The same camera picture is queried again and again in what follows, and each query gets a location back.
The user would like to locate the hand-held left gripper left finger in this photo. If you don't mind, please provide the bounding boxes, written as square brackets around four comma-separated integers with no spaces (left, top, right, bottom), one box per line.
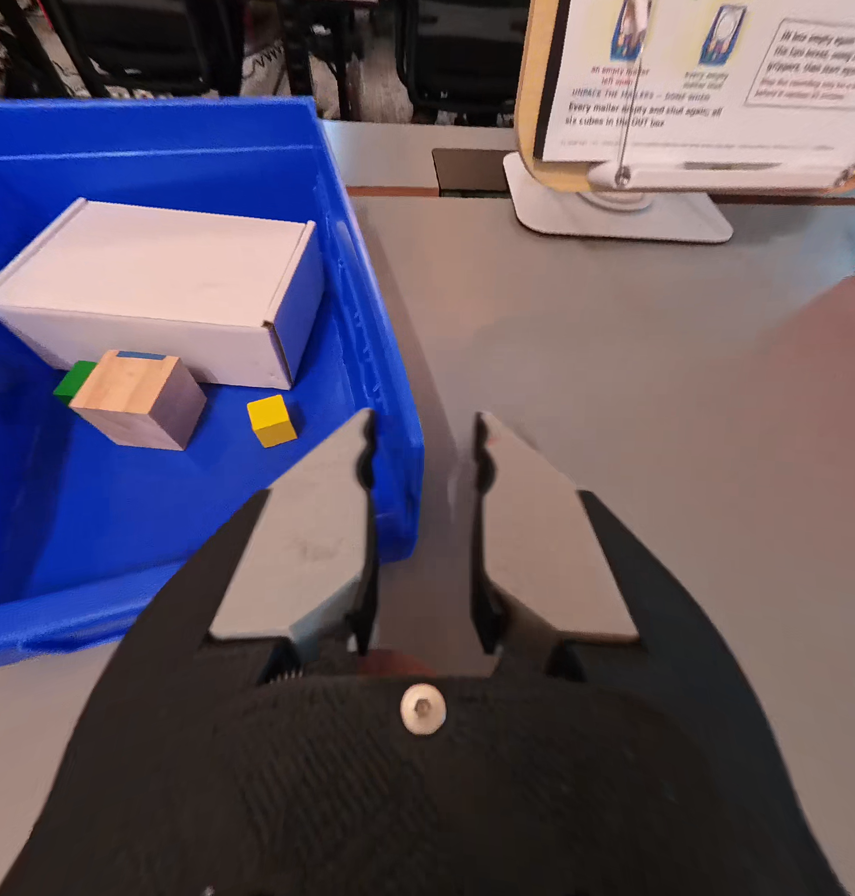
[209,409,381,657]

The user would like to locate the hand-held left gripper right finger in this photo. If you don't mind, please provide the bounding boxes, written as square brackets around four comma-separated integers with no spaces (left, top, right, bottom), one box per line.
[469,412,640,666]

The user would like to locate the yellow wooden cube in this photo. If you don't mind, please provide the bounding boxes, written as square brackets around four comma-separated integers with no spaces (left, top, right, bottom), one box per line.
[247,394,298,449]

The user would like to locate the blue plastic bin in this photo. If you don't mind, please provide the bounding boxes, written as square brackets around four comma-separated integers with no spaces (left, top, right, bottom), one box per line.
[0,97,424,673]

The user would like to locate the large wooden cube blue face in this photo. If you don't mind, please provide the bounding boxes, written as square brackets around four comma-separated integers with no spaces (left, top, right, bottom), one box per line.
[69,350,208,451]

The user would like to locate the green wooden cube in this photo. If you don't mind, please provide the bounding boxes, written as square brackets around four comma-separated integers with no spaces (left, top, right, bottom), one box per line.
[53,360,98,407]

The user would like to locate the white cardboard mailer box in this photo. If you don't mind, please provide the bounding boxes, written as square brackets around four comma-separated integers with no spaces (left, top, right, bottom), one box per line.
[0,198,325,391]

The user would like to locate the instruction sheet on stand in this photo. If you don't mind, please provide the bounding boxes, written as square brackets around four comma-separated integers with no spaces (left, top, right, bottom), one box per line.
[514,0,855,195]

